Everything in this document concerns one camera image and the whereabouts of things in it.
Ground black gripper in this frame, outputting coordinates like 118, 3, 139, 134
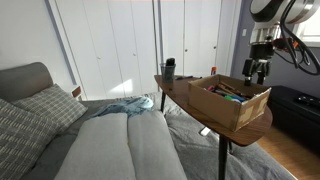
242, 43, 274, 86

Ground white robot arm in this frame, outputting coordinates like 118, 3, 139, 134
242, 0, 320, 86

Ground colourful markers in box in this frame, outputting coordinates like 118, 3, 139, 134
206, 82, 251, 103

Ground glue stick with orange cap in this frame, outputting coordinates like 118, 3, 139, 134
211, 66, 217, 75

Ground brown cardboard box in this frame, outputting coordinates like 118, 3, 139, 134
188, 74, 271, 131

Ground black object on cabinet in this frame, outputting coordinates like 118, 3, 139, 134
296, 96, 320, 108

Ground black low cabinet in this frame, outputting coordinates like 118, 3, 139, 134
268, 86, 320, 154

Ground black pen on table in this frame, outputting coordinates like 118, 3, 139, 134
175, 76, 193, 80

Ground dark wooden side table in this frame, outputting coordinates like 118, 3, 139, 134
154, 74, 272, 180

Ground grey mesh pen cup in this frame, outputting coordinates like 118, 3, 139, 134
160, 58, 176, 83

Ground blue crumpled cloth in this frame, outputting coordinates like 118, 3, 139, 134
93, 96, 154, 117

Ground light grey long pillow right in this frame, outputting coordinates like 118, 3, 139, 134
128, 111, 187, 180

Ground light grey long pillow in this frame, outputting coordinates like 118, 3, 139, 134
54, 113, 136, 180
128, 111, 187, 180

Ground white wardrobe doors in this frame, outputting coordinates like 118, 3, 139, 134
47, 0, 243, 100

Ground light grey long pillow left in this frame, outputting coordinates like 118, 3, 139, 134
54, 113, 136, 180

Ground checked grey pillow far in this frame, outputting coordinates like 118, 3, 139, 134
13, 84, 88, 132

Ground checked grey pillow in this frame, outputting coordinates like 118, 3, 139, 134
13, 84, 88, 132
0, 99, 59, 180

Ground grey upholstered headboard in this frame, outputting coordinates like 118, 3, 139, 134
0, 62, 53, 102

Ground checked grey pillow near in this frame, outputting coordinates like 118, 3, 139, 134
0, 99, 59, 180

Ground white window frame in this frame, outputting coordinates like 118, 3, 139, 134
294, 20, 320, 47

